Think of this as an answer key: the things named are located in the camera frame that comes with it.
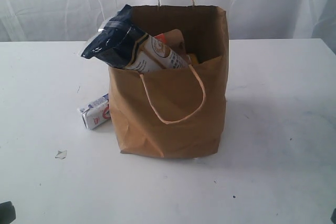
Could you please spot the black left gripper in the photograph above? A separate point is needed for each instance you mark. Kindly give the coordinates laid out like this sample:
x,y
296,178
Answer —
x,y
7,212

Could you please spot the dark blue noodle packet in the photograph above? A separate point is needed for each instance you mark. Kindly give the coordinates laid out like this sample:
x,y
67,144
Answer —
x,y
121,44

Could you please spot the brown kraft stand-up pouch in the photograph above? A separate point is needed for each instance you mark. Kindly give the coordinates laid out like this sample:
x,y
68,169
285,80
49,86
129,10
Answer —
x,y
175,40

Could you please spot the brown paper shopping bag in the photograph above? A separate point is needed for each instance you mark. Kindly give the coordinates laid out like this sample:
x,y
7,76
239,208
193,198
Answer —
x,y
174,113

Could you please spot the small torn label scrap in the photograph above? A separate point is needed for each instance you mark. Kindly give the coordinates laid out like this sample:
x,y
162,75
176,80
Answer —
x,y
61,155

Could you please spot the small blue white milk carton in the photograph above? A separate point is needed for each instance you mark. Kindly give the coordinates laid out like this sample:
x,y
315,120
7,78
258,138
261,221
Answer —
x,y
96,112

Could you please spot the white backdrop curtain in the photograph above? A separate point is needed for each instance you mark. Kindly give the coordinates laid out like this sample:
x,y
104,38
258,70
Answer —
x,y
60,6

